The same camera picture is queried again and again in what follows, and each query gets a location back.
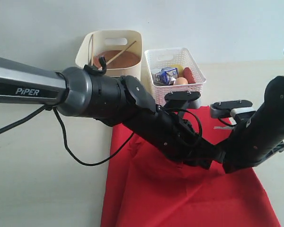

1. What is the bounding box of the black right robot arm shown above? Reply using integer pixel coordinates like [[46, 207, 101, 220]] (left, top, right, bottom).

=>
[[223, 76, 284, 173]]

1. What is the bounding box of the red scalloped cloth mat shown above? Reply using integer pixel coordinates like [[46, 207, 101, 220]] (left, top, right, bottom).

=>
[[100, 105, 282, 227]]

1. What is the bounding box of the white perforated plastic basket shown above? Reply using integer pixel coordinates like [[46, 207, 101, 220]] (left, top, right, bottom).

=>
[[144, 47, 206, 105]]

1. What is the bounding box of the cream plastic storage bin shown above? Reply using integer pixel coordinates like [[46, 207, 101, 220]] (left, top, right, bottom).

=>
[[75, 30, 142, 80]]

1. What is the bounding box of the wooden chopstick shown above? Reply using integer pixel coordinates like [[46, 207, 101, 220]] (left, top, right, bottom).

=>
[[89, 35, 94, 66], [106, 40, 137, 65]]

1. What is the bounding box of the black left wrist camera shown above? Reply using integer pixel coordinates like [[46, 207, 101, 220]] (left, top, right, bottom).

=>
[[163, 91, 201, 110]]

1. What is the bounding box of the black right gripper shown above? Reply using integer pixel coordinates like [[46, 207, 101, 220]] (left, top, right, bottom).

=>
[[222, 134, 284, 173]]

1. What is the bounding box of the yellow lemon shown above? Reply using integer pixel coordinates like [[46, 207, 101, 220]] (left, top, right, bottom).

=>
[[171, 64, 184, 77]]

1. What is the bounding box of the red sausage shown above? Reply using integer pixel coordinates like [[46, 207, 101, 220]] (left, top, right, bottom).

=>
[[183, 67, 196, 84]]

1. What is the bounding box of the blue white milk carton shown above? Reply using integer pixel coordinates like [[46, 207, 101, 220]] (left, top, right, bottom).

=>
[[151, 67, 178, 86]]

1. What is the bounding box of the brown clay plate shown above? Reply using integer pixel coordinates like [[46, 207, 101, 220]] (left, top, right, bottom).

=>
[[93, 50, 140, 69]]

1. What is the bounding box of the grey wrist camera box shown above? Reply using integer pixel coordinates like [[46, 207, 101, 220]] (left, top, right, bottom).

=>
[[210, 99, 255, 119]]

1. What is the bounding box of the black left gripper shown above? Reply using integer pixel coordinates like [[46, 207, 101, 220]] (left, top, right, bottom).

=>
[[159, 111, 225, 169]]

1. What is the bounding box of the brown egg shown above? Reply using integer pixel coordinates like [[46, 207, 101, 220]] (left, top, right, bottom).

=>
[[173, 77, 188, 86]]

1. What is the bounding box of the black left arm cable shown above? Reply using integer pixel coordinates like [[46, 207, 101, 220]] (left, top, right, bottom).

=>
[[0, 56, 203, 166]]

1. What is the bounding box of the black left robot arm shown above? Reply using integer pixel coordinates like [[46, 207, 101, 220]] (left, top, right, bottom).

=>
[[0, 58, 225, 169]]

